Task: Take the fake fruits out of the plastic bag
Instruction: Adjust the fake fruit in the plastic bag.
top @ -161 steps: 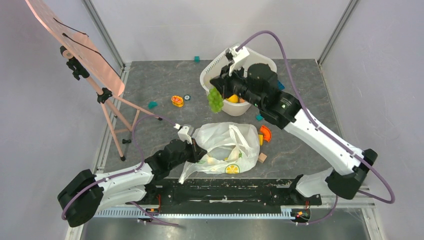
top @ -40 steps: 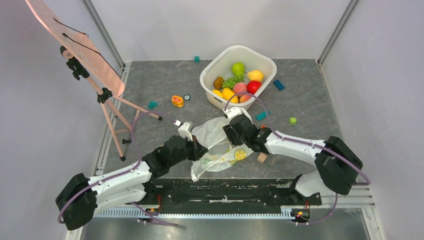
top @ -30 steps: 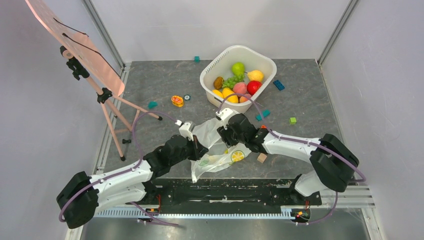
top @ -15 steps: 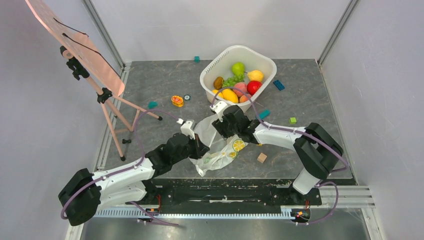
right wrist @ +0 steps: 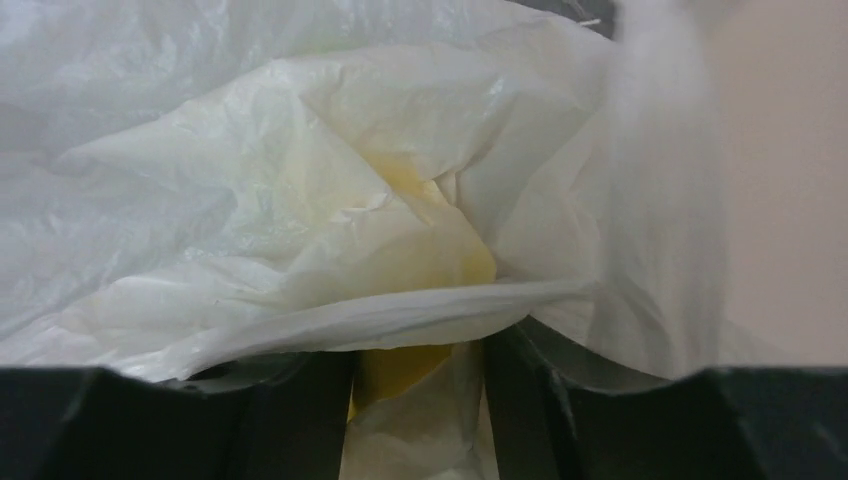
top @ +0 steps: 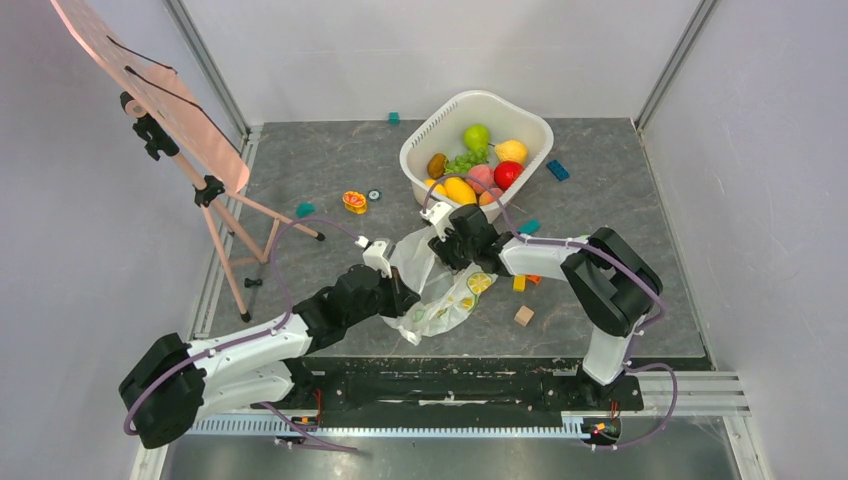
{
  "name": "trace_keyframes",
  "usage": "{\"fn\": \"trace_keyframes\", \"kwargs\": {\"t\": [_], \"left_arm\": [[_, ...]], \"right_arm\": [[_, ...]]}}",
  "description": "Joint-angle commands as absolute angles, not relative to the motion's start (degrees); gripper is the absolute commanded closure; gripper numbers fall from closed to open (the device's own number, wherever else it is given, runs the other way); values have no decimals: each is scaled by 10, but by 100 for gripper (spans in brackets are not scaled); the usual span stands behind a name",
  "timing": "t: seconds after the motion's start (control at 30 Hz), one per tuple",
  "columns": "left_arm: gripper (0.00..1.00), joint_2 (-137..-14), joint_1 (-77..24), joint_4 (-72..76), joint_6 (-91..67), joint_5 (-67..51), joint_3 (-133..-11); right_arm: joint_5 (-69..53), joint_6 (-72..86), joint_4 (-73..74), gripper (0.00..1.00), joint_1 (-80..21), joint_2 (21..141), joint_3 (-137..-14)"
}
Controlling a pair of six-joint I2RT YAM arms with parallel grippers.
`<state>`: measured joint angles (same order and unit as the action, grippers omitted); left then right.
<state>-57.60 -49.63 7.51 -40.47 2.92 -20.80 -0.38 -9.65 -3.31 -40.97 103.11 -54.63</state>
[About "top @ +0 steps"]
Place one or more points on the red fake apple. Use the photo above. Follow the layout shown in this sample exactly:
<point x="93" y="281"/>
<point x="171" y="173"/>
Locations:
<point x="506" y="173"/>

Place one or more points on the green fake pear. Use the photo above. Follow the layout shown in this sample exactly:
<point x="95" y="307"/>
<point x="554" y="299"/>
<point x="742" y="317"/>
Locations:
<point x="476" y="137"/>

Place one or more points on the white plastic bag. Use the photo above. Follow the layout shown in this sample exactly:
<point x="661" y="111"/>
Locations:
<point x="447" y="298"/>

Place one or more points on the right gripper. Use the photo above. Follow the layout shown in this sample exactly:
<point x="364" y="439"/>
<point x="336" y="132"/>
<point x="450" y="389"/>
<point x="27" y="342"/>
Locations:
<point x="444" y="244"/>

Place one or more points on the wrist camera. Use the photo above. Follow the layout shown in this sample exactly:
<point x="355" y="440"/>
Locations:
<point x="438" y="216"/>
<point x="376" y="254"/>

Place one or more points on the wooden cube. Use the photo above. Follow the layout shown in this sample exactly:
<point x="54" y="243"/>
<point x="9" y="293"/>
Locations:
<point x="524" y="315"/>

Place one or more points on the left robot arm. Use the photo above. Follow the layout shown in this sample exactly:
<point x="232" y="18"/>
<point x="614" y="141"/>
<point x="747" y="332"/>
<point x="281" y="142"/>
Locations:
<point x="176" y="383"/>

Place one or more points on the fake peach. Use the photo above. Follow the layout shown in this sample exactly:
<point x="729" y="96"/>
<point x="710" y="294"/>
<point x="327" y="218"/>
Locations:
<point x="480" y="177"/>
<point x="489" y="196"/>

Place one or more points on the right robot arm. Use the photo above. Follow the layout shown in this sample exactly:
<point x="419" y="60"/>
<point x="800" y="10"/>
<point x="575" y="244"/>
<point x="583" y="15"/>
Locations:
<point x="617" y="290"/>

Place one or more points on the teal rectangular block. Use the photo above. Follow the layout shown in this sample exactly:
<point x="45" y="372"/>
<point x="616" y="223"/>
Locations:
<point x="530" y="227"/>

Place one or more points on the brown fake kiwi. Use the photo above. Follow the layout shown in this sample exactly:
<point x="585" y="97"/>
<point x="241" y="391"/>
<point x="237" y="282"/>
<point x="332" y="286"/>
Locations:
<point x="436" y="166"/>

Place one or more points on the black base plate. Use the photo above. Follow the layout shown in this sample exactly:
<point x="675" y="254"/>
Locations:
<point x="451" y="392"/>

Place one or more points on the white plastic basin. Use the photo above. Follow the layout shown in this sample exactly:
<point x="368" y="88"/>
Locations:
<point x="443" y="133"/>

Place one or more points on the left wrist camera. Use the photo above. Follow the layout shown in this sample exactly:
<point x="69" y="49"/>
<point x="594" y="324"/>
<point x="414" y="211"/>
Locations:
<point x="376" y="254"/>

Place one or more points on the black knob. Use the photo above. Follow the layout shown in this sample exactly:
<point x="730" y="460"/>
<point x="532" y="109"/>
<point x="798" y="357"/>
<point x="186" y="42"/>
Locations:
<point x="252" y="283"/>

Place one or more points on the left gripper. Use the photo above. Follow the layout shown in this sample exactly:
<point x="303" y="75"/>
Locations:
<point x="402" y="296"/>

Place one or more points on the pink board on stand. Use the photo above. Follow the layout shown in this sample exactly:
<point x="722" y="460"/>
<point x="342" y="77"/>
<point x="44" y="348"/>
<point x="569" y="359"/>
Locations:
<point x="172" y="124"/>

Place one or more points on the yellow fake pear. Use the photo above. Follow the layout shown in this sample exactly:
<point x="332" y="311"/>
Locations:
<point x="511" y="151"/>

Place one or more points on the yellow block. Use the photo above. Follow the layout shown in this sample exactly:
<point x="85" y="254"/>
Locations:
<point x="519" y="283"/>

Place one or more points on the blue lego brick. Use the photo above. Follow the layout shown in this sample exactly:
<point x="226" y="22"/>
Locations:
<point x="557" y="170"/>

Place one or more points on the orange yellow toy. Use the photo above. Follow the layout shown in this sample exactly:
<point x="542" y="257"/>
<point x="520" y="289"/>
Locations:
<point x="355" y="202"/>

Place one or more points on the green fake grapes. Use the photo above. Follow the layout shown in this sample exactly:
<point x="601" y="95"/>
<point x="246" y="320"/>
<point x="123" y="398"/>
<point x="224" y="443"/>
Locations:
<point x="462" y="163"/>

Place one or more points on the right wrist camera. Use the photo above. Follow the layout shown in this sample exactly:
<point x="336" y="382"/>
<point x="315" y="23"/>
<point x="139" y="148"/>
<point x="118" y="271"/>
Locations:
<point x="438" y="216"/>

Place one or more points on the yellow fake mango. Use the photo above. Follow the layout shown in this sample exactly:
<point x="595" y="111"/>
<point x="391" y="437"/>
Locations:
<point x="459" y="191"/>

